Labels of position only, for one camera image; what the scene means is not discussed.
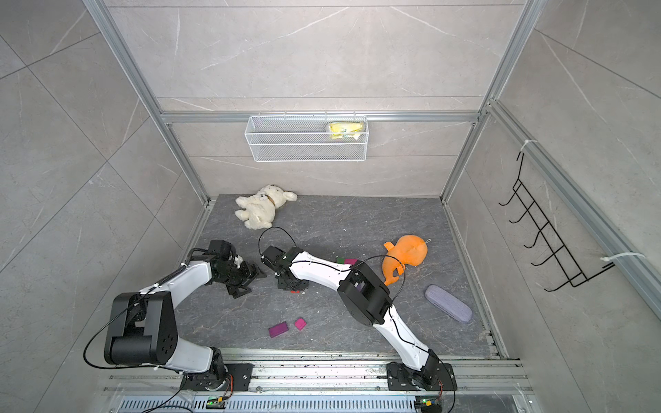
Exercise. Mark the purple glasses case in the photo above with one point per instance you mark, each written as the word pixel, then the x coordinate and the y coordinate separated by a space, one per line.
pixel 450 305

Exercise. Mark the orange plush toy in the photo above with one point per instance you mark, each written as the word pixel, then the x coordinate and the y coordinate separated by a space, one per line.
pixel 409 250

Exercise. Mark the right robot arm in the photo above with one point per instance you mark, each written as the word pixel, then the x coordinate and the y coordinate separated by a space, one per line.
pixel 368 301

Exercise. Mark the white plush dog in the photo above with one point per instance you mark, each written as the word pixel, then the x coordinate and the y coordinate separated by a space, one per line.
pixel 258 211

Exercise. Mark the black wire hook rack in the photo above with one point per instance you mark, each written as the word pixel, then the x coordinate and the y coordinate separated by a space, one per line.
pixel 546 233

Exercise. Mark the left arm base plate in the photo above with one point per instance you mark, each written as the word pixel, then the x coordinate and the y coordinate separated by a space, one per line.
pixel 230 378

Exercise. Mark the purple rectangular block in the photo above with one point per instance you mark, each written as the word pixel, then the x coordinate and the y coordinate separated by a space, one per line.
pixel 279 329

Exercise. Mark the yellow sponge in basket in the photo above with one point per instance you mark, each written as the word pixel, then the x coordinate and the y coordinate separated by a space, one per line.
pixel 345 130

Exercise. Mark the white wire mesh basket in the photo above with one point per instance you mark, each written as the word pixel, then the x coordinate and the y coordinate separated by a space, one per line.
pixel 302 138

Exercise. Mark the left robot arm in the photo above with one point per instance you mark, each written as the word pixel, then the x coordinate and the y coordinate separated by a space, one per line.
pixel 142 331

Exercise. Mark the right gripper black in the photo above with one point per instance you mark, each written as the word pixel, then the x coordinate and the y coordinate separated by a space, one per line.
pixel 282 285

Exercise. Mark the pink cube block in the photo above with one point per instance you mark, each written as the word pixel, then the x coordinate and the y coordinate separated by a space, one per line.
pixel 300 323

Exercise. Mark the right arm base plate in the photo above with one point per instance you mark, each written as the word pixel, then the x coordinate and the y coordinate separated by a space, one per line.
pixel 402 379

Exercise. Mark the metal rail frame front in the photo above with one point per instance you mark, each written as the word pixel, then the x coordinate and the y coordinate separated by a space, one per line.
pixel 266 381

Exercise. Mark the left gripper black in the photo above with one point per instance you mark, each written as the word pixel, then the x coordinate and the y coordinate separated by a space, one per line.
pixel 250 273

